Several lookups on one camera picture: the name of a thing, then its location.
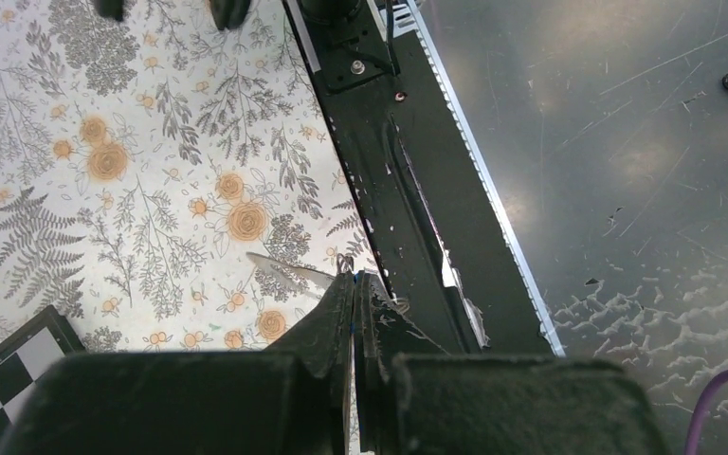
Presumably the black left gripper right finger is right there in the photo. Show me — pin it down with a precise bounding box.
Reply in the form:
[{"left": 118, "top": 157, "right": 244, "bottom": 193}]
[{"left": 354, "top": 272, "right": 669, "bottom": 454}]

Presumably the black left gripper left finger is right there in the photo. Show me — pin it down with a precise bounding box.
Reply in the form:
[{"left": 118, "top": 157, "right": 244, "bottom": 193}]
[{"left": 0, "top": 273, "right": 355, "bottom": 454}]

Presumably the floral table mat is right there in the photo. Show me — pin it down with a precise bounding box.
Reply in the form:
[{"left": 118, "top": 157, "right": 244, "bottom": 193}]
[{"left": 0, "top": 1, "right": 374, "bottom": 351}]

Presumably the black grey chessboard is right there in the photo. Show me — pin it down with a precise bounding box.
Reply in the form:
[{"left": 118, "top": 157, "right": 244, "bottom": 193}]
[{"left": 0, "top": 305, "right": 85, "bottom": 443}]

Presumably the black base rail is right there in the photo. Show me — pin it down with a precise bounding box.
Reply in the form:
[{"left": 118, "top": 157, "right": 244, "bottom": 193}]
[{"left": 284, "top": 1, "right": 564, "bottom": 356}]

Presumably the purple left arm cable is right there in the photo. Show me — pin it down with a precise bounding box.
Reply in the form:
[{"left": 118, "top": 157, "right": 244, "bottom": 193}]
[{"left": 682, "top": 368, "right": 728, "bottom": 455}]

